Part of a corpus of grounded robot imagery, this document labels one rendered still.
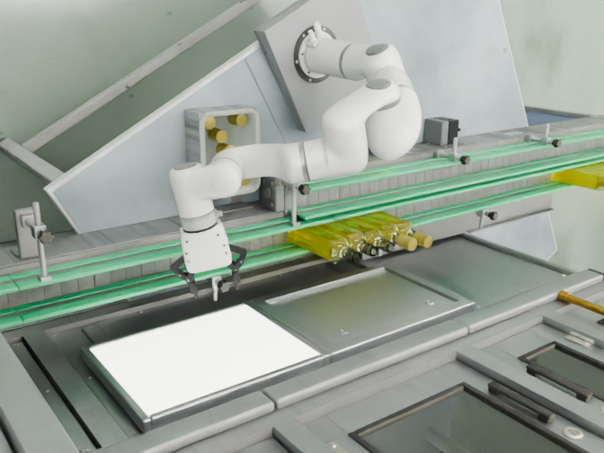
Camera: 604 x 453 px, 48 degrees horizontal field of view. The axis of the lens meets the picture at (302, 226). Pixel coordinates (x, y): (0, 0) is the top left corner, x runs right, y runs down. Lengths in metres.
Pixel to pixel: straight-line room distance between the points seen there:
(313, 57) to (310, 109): 0.16
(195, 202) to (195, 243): 0.10
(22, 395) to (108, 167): 1.05
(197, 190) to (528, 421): 0.79
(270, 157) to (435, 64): 1.01
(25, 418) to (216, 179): 0.77
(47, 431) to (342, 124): 0.85
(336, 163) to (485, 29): 1.24
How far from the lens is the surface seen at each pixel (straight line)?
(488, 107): 2.56
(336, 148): 1.35
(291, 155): 1.37
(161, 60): 2.36
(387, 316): 1.68
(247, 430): 1.31
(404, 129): 1.48
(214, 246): 1.47
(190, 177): 1.40
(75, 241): 1.69
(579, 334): 1.79
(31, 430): 0.70
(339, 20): 1.98
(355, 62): 1.74
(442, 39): 2.34
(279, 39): 1.86
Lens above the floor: 2.34
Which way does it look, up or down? 50 degrees down
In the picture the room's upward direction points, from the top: 114 degrees clockwise
